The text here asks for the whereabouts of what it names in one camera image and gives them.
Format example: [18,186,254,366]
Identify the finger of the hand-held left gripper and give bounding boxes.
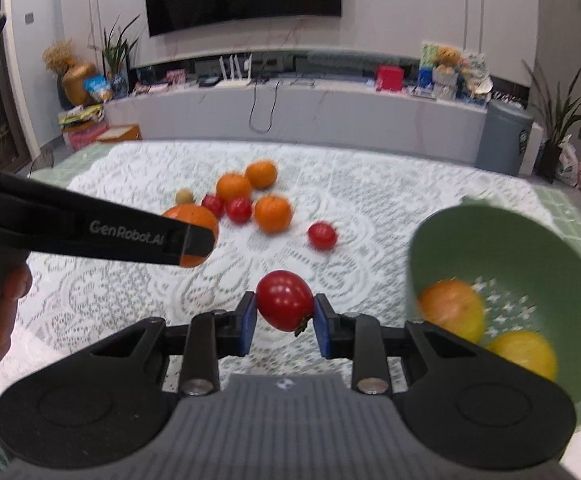
[164,217,217,267]

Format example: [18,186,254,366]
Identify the brown teddy bear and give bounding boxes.
[435,46,461,71]

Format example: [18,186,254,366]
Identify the red box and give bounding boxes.
[375,65,403,92]

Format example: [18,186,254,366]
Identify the potted plant in black pot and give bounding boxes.
[523,60,581,183]

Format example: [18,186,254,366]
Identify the orange-yellow round fruit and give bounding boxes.
[417,280,486,345]

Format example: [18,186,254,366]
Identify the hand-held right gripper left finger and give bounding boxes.
[90,291,258,397]

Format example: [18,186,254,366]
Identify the dried yellow flowers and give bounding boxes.
[43,40,76,73]

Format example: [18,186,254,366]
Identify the blue snack bag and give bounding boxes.
[84,76,108,106]

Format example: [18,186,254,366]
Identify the white floral hat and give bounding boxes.
[463,52,493,96]

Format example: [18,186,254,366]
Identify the grey trash bin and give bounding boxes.
[475,100,535,177]

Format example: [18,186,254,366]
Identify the green colander bowl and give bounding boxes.
[406,204,581,406]

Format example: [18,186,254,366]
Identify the yellow lemon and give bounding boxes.
[485,330,558,383]

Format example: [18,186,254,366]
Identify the white fabric basket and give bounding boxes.
[433,67,458,99]

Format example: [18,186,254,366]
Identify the black cable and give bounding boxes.
[249,79,278,133]

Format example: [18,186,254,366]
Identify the orange cardboard box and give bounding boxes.
[98,125,142,143]

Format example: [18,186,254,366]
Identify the orange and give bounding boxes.
[254,194,292,234]
[215,173,254,204]
[162,204,220,268]
[245,159,278,190]

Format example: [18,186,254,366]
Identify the gold vase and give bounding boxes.
[62,61,96,108]

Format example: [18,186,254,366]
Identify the white marble media cabinet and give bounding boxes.
[103,79,488,163]

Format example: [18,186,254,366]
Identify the red tomato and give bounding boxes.
[255,270,315,337]
[201,194,225,219]
[226,196,254,224]
[307,221,338,251]

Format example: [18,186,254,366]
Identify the pink box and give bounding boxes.
[63,120,108,152]

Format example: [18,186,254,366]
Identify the green plant in glass vase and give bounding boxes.
[101,14,141,98]

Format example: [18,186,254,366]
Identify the white lace tablecloth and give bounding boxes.
[0,141,578,411]

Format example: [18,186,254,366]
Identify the white router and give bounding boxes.
[215,54,254,89]

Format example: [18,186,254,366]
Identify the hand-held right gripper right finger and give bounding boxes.
[313,294,478,396]

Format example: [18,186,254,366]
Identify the yellow-green packets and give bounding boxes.
[58,105,104,128]

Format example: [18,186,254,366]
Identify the white plastic bag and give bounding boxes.
[557,135,580,186]

